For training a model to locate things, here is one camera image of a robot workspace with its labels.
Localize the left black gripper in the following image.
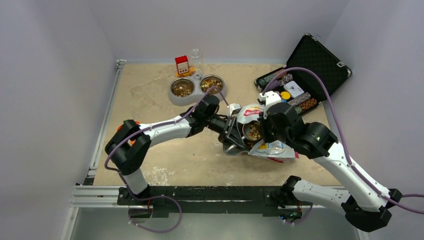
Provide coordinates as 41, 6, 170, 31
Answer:
203, 114, 245, 150

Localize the pet food bag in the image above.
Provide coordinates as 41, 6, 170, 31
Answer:
227, 103, 299, 163

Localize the silver metal scoop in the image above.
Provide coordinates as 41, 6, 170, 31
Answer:
242, 121, 263, 141

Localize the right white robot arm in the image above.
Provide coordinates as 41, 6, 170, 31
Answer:
279, 121, 402, 233

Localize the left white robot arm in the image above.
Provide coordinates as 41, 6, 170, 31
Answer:
104, 95, 246, 205

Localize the pet food kibble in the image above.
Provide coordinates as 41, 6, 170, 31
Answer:
244, 121, 263, 148

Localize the grey double pet bowl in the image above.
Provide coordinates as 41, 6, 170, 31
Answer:
168, 74, 228, 106

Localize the clear water bottle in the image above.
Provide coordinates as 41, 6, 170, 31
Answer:
189, 48, 204, 80

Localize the black poker chip case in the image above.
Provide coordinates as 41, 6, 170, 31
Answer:
253, 33, 352, 116

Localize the red toy block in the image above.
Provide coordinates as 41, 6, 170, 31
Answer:
174, 55, 192, 77

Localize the orange toy arch with blocks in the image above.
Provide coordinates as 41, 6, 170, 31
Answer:
116, 119, 140, 134

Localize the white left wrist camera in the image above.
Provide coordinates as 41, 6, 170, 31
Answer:
227, 103, 242, 116

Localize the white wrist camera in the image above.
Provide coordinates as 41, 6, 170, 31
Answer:
227, 103, 242, 116
257, 91, 282, 119

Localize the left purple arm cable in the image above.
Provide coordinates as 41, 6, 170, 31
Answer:
103, 86, 230, 200

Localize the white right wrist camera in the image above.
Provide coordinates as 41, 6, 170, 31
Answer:
257, 91, 282, 119

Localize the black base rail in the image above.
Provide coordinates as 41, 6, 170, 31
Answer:
117, 186, 311, 218

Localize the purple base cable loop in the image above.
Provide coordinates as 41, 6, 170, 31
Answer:
128, 194, 183, 234

